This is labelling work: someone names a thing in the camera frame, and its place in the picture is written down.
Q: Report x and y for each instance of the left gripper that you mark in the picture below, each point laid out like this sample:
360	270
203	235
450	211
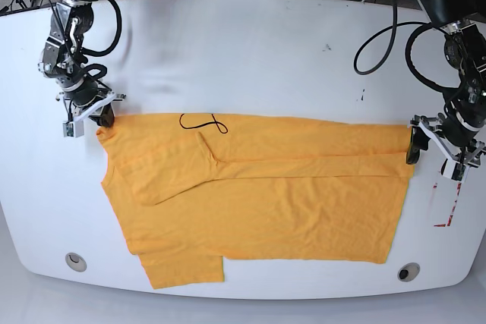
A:
452	134

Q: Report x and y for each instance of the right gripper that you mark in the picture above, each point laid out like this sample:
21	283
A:
98	109

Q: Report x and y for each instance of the yellow T-shirt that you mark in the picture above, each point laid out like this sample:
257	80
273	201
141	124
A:
190	191

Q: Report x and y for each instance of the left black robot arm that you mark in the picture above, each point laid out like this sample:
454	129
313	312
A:
464	105

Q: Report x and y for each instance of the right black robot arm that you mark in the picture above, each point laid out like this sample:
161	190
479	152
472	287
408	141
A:
65	60

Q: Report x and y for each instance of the red tape rectangle marking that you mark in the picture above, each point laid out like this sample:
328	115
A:
446	196

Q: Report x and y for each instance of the right table grommet hole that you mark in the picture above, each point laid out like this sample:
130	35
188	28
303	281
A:
408	272

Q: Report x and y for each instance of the table grommet hole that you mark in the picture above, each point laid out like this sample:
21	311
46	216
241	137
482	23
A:
75	262
408	272

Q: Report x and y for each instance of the left table grommet hole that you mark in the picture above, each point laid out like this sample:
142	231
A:
75	262

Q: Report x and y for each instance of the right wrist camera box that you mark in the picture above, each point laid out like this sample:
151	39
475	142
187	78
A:
74	128

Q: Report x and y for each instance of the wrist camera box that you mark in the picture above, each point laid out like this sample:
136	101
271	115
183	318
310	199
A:
74	128
454	171

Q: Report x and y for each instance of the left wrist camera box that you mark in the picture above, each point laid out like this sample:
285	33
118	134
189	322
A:
454	171

